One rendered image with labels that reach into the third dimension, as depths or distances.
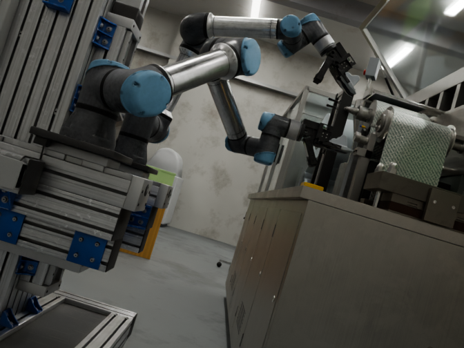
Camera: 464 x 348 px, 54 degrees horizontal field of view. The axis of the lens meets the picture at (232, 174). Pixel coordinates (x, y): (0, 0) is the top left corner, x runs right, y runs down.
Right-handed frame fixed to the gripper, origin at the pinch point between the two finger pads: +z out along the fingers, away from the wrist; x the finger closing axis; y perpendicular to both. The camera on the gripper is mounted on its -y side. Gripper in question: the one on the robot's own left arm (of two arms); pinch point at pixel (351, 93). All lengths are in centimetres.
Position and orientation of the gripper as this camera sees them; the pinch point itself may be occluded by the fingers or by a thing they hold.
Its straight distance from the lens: 188.5
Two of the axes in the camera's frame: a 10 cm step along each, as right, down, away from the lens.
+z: 5.5, 8.4, -0.3
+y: 8.4, -5.4, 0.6
